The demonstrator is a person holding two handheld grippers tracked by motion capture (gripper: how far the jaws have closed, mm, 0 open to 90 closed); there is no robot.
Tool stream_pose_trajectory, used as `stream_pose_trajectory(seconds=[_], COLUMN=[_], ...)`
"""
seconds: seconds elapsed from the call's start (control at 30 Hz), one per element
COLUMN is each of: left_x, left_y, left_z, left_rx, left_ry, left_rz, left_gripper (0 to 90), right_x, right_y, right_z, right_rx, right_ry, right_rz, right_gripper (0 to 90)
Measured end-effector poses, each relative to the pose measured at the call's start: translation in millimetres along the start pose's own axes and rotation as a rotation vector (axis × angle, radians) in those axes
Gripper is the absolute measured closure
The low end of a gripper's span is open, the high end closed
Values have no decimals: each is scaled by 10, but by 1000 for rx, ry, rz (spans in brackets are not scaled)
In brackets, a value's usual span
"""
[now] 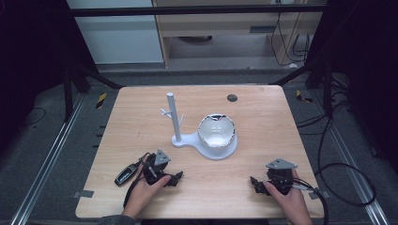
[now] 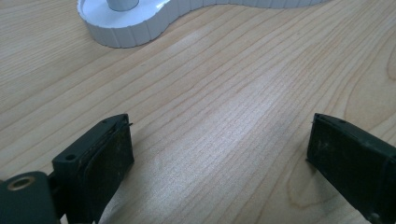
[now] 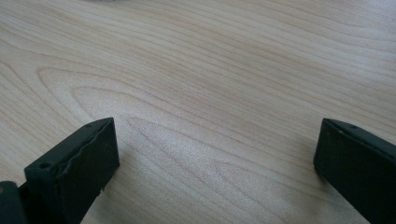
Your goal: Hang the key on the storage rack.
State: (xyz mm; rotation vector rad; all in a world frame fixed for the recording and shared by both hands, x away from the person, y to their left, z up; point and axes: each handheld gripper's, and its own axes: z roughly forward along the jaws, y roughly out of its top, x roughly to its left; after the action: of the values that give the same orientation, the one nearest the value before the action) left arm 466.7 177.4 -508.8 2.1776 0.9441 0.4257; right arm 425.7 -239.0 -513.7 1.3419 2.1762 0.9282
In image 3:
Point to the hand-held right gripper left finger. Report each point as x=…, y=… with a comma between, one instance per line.
x=77, y=169

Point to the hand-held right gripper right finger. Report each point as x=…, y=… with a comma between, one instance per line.
x=358, y=168

